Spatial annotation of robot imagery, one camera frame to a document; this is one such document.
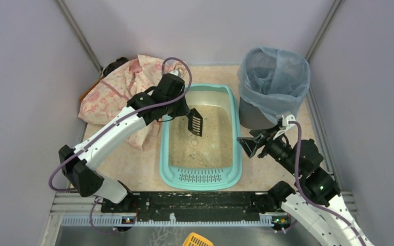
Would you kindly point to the dark object behind cloth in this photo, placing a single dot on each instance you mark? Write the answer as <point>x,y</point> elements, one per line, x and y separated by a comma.
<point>114,65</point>

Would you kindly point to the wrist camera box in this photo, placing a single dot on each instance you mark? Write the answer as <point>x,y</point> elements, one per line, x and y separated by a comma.
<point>284,125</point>
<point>176,73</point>

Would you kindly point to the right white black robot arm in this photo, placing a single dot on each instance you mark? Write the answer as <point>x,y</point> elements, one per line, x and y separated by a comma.
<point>315,200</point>

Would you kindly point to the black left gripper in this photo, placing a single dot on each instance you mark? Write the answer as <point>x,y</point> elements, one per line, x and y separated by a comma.
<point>182,110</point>

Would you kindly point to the grey ribbed trash bin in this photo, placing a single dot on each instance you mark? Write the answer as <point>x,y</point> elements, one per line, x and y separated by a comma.
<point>252,118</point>

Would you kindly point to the beige cat litter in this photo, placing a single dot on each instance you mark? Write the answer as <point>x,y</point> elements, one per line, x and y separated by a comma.
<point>212,150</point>

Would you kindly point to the cream pink printed cloth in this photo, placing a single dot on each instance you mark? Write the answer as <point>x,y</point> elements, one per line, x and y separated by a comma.
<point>107,98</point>

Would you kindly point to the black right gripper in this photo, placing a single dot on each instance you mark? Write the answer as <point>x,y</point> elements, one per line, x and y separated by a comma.
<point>261,144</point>

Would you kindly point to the yellow slotted scoop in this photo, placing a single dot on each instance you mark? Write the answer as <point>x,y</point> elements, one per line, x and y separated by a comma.
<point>195,239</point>

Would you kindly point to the teal plastic litter box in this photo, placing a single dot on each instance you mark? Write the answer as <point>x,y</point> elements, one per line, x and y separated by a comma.
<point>204,179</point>

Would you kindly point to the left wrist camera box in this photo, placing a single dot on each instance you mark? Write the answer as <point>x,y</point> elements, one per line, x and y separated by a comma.
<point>176,73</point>

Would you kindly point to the black slotted litter scoop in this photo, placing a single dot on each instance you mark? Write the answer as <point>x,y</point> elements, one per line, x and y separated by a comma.
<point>195,122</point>

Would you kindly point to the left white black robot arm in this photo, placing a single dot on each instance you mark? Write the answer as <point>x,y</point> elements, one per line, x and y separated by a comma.
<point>79,164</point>

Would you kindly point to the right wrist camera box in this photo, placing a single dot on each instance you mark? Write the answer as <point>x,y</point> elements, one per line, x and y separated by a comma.
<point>284,125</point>

